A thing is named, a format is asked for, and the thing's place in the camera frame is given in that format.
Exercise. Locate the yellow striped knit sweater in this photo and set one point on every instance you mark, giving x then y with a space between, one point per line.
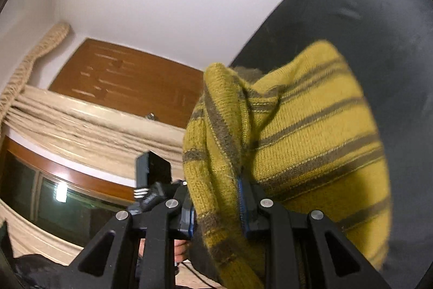
304 140

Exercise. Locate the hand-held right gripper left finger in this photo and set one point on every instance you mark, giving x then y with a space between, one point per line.
186 221

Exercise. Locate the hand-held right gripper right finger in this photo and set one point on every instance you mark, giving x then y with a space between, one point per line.
250 214

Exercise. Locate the brown wooden door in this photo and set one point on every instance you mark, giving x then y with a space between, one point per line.
135 79

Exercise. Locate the wooden framed window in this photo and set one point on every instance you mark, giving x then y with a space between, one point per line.
50 194

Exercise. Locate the black table cloth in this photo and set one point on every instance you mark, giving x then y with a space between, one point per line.
372 21

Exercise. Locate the person's left hand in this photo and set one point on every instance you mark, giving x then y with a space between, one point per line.
181 250

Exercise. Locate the beige curtain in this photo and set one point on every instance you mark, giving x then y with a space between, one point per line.
33 234
84 126

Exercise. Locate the dark cloth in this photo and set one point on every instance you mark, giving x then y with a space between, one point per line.
33 272

